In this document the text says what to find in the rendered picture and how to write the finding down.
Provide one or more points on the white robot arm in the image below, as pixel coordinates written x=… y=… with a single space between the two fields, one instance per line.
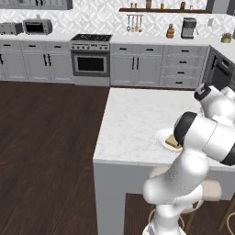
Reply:
x=195 y=171

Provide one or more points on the white round plate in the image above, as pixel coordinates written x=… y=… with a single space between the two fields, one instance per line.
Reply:
x=160 y=136

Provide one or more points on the toasted bread slice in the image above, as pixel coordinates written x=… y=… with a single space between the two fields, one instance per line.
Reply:
x=172 y=141

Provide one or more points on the silver toaster oven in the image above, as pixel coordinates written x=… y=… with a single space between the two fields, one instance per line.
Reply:
x=37 y=27

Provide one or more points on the silver toaster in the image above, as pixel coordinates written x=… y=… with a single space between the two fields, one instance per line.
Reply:
x=9 y=28

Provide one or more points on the white kitchen island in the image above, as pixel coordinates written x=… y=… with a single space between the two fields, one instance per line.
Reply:
x=137 y=122

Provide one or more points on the stainless steel oven range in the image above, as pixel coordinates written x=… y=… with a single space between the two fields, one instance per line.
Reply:
x=90 y=58

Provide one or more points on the grey base cupboard run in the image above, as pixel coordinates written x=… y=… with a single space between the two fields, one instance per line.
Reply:
x=33 y=61
x=159 y=65

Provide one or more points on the hanging metal ladle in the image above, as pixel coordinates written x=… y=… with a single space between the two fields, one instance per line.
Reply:
x=128 y=27

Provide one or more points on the hanging wooden spatula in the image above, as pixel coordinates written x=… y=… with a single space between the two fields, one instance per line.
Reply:
x=136 y=27

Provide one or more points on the hanging metal spoon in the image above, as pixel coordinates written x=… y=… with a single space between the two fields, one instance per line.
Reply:
x=132 y=26

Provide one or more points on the hanging metal skimmer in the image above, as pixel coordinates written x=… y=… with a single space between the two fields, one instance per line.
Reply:
x=140 y=27

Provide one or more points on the wooden knife block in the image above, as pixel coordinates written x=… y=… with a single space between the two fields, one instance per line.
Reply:
x=170 y=31

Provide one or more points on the black dishwasher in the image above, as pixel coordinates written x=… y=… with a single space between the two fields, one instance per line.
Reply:
x=221 y=72

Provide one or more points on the small brown jar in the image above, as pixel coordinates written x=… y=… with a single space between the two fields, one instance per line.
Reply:
x=135 y=5
x=132 y=5

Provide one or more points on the grey coffee machine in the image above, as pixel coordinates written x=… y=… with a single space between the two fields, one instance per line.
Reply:
x=188 y=28

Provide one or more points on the tall brown jar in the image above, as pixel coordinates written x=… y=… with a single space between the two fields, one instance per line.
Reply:
x=149 y=4

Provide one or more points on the small yellow bottle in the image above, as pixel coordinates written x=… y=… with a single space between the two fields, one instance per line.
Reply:
x=162 y=5

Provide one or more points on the dark brown jar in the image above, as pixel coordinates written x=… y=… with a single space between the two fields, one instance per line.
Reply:
x=183 y=5

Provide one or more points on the small pale jar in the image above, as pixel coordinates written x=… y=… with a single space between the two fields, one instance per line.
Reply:
x=191 y=6

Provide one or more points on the small potted plant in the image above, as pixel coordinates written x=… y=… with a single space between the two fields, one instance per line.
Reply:
x=226 y=38

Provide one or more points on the metal tool rail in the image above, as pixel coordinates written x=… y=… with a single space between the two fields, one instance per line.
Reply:
x=134 y=15

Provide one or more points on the dark wooden wall shelf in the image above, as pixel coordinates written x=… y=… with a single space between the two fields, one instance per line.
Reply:
x=165 y=11

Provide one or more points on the white wall socket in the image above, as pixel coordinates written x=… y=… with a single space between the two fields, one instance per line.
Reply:
x=210 y=22

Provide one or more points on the grey wall cupboard run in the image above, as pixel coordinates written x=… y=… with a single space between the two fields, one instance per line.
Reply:
x=33 y=3

